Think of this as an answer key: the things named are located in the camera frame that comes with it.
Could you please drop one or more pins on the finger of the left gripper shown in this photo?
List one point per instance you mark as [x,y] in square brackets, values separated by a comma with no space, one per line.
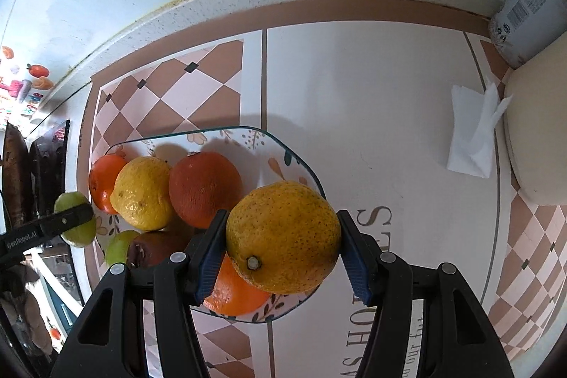
[37,232]

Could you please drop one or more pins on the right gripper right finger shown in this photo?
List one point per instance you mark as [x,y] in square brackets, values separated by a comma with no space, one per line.
[457,340]

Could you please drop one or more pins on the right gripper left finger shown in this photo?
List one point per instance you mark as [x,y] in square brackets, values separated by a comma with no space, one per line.
[107,340]

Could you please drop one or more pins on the green fruit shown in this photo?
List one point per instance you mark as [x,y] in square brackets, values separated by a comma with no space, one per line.
[84,232]
[117,249]

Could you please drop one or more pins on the dark red pomegranate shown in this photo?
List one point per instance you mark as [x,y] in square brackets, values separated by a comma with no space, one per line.
[151,248]

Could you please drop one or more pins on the orange tangerine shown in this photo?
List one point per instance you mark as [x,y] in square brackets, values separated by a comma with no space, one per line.
[101,180]

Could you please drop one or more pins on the bright orange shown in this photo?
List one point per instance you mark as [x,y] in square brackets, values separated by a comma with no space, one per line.
[232,295]

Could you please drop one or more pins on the yellow lemon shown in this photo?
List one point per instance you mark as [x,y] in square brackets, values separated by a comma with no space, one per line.
[142,194]
[283,238]

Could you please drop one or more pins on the dark orange fruit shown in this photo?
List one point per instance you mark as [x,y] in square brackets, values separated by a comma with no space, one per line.
[204,187]

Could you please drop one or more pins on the black wok pan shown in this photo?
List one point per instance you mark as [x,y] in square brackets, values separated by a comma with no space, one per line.
[17,189]

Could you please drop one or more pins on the white folded tissue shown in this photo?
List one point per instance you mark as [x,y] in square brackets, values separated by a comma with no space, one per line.
[476,116]

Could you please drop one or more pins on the cream utensil holder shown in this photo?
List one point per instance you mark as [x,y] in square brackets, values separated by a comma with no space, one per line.
[535,125]

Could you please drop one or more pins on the checkered brown table mat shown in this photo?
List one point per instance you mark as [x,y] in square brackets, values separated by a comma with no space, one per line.
[360,89]

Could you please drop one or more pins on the white spray can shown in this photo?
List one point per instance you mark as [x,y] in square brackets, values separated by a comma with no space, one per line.
[521,29]

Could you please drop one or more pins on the colourful wall stickers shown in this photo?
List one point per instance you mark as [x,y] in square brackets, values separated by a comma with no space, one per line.
[23,87]

